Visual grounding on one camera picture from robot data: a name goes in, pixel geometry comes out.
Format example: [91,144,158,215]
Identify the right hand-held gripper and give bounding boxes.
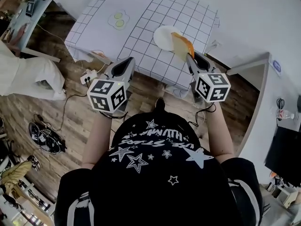
[185,52,231,103]

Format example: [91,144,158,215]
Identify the black monitor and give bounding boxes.
[264,125,301,187]

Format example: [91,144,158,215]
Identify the white power strip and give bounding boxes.
[80,69,101,86]

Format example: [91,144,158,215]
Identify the orange-crusted bread slice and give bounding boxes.
[170,31,196,62]

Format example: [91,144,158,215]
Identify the white desk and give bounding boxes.
[226,51,301,186]

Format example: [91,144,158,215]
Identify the blue object on desk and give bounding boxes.
[272,59,283,74]

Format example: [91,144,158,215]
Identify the checkered white tablecloth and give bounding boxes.
[64,0,221,99]

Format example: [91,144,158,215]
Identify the person's left forearm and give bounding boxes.
[80,109,116,170]

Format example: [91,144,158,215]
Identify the clear plastic bottle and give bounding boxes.
[272,108,299,121]

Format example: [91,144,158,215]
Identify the pile of black devices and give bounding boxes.
[27,121,67,154]

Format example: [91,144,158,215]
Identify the person's right forearm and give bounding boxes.
[204,101,235,162]

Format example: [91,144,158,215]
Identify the white shelf rack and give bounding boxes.
[0,175,57,226]

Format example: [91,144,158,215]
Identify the black floor cable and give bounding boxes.
[57,79,92,132]

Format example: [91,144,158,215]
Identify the person's black star-print shirt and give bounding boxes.
[53,97,264,226]

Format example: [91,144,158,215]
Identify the white round plate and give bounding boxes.
[153,25,187,52]

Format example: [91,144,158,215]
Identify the light blue table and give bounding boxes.
[4,0,61,64]

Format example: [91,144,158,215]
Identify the person's black shoe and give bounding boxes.
[155,97,166,112]

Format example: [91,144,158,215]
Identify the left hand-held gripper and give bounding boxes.
[87,56,136,114]

